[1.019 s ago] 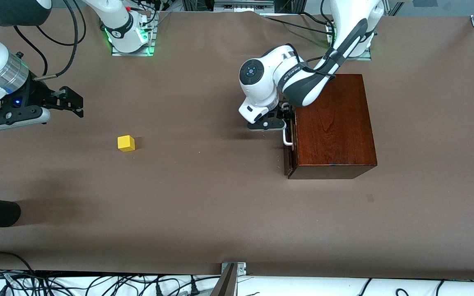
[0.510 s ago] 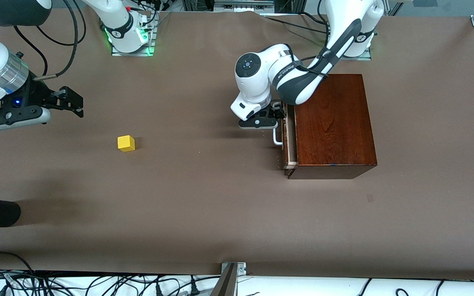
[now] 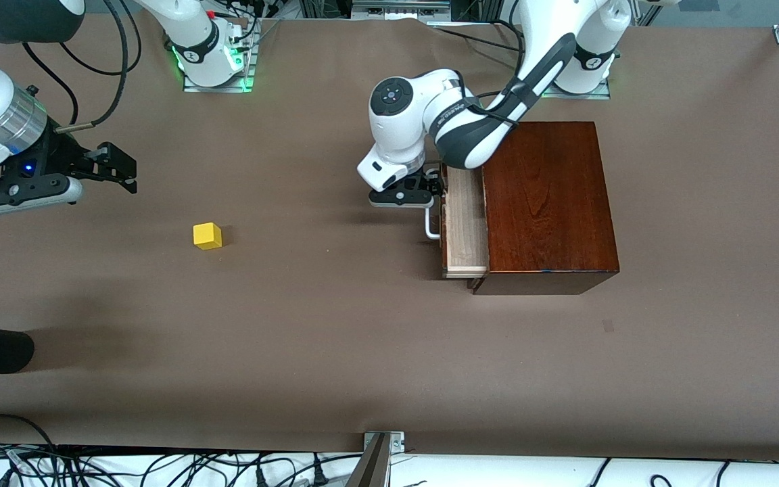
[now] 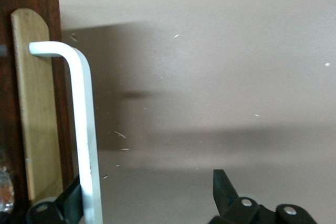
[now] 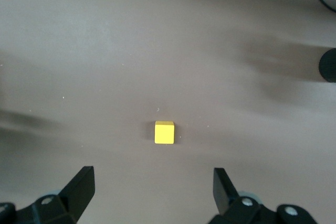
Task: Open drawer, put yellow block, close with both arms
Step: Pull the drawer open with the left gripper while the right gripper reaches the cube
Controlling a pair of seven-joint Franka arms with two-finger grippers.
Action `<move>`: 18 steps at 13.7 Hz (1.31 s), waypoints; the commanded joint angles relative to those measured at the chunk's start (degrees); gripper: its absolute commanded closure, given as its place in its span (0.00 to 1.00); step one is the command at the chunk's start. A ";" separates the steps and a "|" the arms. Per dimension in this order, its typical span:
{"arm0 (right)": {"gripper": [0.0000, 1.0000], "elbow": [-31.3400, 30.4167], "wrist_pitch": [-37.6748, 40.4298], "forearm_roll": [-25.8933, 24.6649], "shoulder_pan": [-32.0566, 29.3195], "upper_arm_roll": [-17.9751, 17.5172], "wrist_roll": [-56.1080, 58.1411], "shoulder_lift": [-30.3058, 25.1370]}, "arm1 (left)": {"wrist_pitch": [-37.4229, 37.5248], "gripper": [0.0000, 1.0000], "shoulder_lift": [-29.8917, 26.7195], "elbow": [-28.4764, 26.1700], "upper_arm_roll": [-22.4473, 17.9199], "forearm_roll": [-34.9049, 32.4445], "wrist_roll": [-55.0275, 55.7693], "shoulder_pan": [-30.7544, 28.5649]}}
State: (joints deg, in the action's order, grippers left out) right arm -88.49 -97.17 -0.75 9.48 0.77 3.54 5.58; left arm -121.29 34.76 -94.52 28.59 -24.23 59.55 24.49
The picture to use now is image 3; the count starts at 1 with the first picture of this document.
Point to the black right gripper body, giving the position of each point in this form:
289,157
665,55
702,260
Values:
63,157

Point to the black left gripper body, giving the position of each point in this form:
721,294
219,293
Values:
428,181

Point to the yellow wooden block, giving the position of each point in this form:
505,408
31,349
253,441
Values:
207,237

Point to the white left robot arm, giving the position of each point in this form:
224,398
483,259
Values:
403,128

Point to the dark brown wooden cabinet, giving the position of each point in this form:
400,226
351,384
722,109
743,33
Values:
552,203

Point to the metal rack equipment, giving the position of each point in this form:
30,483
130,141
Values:
399,7

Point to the brown table cover sheet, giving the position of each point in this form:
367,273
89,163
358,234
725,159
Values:
295,338

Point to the grey metal beam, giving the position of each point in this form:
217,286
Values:
370,467

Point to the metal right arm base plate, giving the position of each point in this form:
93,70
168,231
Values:
217,88

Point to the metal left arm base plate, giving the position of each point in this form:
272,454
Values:
575,95

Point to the metal corner bracket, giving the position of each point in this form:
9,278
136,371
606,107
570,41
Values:
393,441

